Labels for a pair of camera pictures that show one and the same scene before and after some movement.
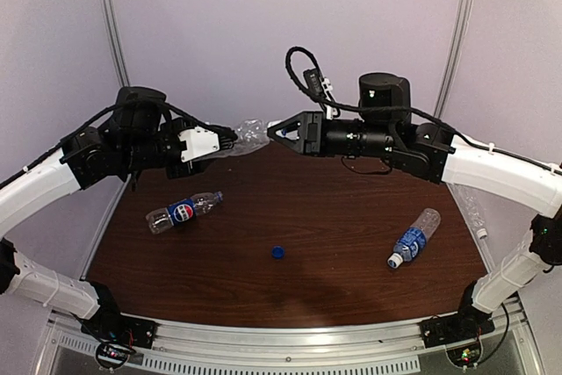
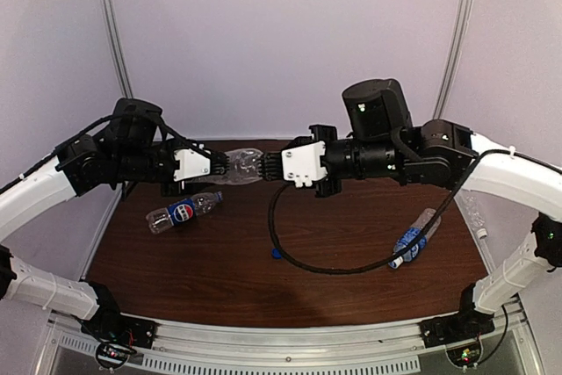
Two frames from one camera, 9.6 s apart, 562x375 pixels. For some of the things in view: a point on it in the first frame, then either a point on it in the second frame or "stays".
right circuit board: (466, 356) stays
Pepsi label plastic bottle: (162, 219) stays
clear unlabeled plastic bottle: (252, 134) → (243, 168)
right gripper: (314, 133) → (323, 134)
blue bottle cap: (278, 251) stays
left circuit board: (111, 356) stays
